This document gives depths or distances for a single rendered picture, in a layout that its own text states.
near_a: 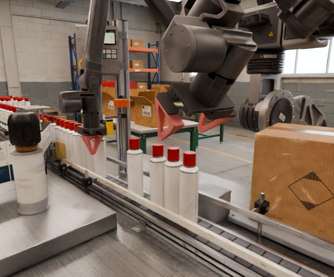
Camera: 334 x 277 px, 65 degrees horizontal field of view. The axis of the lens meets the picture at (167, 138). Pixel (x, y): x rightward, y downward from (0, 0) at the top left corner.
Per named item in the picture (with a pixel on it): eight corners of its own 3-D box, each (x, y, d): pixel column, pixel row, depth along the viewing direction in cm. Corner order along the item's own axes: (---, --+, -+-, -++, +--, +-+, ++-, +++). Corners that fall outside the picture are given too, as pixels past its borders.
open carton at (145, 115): (125, 125, 289) (124, 90, 281) (161, 120, 321) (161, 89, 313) (146, 129, 261) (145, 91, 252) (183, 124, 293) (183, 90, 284)
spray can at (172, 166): (160, 215, 77) (160, 147, 73) (172, 209, 81) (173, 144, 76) (173, 221, 73) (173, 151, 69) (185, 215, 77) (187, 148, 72)
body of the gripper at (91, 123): (90, 135, 86) (89, 113, 84) (76, 131, 93) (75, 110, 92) (107, 133, 90) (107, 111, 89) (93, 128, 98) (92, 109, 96)
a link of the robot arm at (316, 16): (323, -7, 69) (306, 10, 73) (303, -15, 63) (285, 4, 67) (344, 18, 66) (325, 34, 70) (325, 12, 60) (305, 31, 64)
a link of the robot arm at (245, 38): (269, 45, 36) (244, 22, 39) (235, 41, 32) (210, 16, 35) (241, 84, 41) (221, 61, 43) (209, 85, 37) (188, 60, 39)
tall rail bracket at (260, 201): (241, 257, 66) (245, 197, 63) (255, 244, 71) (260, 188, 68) (252, 263, 64) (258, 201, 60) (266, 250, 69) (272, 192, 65)
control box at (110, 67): (81, 75, 114) (78, 28, 109) (121, 75, 116) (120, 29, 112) (77, 75, 104) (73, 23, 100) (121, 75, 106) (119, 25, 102)
